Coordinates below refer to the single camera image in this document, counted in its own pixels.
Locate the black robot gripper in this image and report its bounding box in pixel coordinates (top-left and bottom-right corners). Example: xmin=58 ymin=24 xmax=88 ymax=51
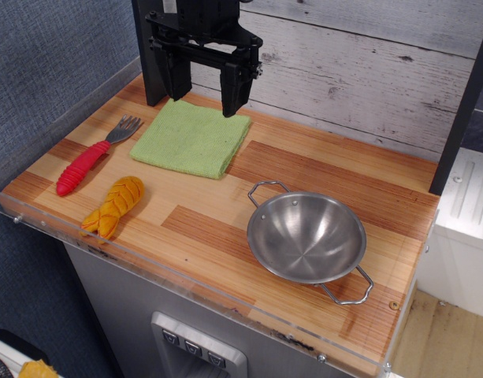
xmin=147 ymin=1 xmax=262 ymax=117

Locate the red handled metal fork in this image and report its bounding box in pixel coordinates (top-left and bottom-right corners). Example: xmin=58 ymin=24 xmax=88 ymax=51
xmin=56 ymin=115 xmax=142 ymax=197

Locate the green cloth napkin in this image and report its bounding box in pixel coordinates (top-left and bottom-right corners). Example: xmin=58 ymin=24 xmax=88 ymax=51
xmin=130 ymin=99 xmax=251 ymax=180

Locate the orange plush fish toy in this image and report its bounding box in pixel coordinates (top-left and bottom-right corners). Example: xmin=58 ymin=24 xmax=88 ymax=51
xmin=80 ymin=176 xmax=145 ymax=239

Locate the silver dispenser panel with buttons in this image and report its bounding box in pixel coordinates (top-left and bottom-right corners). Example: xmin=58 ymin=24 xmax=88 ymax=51
xmin=151 ymin=311 xmax=248 ymax=377

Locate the white ribbed appliance right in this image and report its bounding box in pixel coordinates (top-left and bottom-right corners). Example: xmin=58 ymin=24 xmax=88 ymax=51
xmin=416 ymin=148 xmax=483 ymax=316

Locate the yellow object at bottom left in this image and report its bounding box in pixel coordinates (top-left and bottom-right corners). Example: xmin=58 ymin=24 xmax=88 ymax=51
xmin=17 ymin=360 xmax=59 ymax=378

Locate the black vertical post left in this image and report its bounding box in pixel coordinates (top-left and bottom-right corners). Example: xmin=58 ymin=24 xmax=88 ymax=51
xmin=132 ymin=0 xmax=176 ymax=106

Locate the black vertical post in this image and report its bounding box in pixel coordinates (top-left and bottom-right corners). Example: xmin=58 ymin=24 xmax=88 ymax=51
xmin=132 ymin=0 xmax=176 ymax=106
xmin=429 ymin=39 xmax=483 ymax=195

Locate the stainless steel bowl with handles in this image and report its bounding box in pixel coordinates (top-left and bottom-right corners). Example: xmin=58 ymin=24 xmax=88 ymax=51
xmin=247 ymin=180 xmax=374 ymax=306

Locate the clear acrylic guard rail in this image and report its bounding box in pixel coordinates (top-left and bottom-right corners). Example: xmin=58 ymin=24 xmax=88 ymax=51
xmin=0 ymin=78 xmax=438 ymax=377

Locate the black vertical post right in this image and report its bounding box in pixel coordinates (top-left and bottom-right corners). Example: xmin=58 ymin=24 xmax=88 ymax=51
xmin=429 ymin=39 xmax=483 ymax=195

